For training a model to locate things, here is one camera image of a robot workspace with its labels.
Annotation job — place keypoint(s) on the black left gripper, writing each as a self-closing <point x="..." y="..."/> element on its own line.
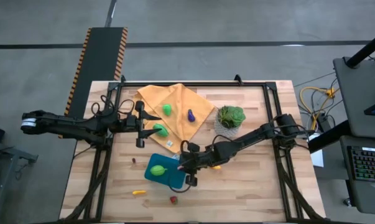
<point x="140" y="124"/>

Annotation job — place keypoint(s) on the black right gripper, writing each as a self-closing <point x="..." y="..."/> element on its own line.
<point x="196" y="158"/>

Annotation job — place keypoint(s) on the long green toy vegetable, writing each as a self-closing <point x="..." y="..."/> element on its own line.
<point x="160" y="130"/>

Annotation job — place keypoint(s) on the light green ribbed toy fruit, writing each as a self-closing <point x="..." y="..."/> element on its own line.
<point x="157" y="170"/>

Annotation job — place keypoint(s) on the yellow toy banana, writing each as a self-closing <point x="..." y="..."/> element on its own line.
<point x="216" y="167"/>

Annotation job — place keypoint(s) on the red toy strawberry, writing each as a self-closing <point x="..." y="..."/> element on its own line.
<point x="173" y="200"/>

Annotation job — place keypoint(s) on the small dark red toy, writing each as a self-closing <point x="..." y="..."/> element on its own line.
<point x="133" y="160"/>

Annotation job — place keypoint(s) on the purple toy eggplant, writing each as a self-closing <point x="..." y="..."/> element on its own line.
<point x="191" y="116"/>

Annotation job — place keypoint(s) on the small yellow toy pepper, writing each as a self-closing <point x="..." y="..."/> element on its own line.
<point x="139" y="192"/>

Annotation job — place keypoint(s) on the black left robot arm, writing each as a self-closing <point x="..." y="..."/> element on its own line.
<point x="66" y="124"/>

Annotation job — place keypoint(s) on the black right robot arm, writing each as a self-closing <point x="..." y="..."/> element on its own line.
<point x="252" y="137"/>

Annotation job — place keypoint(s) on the teal plastic tub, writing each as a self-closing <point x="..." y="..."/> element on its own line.
<point x="171" y="177"/>

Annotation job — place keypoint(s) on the small green toy pepper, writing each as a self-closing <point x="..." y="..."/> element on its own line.
<point x="167" y="109"/>

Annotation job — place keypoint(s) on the orange waffle cloth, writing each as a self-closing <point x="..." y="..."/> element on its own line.
<point x="181" y="99"/>

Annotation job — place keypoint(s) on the succulent in white patterned pot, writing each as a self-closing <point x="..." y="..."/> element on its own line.
<point x="230" y="119"/>

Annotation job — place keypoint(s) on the black mat with hazard stripes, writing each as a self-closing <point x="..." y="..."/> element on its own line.
<point x="97" y="62"/>

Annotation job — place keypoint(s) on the white paper sheet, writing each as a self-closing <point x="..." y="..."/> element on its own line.
<point x="317" y="155"/>

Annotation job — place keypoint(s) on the black power brick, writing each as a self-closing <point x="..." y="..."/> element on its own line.
<point x="322" y="119"/>

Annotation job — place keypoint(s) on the black slanted desk bar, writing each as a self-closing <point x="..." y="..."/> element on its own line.
<point x="327" y="137"/>

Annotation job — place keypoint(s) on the grey metal stand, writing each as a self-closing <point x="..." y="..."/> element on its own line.
<point x="7" y="155"/>

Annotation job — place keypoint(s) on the grey desk with keyboard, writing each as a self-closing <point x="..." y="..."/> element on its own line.
<point x="361" y="199"/>

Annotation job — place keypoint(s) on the backlit computer keyboard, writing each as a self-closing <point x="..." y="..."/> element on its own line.
<point x="367" y="163"/>

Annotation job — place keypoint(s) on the grey desk with black pole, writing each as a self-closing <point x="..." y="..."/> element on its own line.
<point x="355" y="90"/>

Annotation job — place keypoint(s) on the black slanted pole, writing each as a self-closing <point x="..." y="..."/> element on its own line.
<point x="364" y="49"/>

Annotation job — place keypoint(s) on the black metal rig frame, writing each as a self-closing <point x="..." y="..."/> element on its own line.
<point x="190" y="84"/>

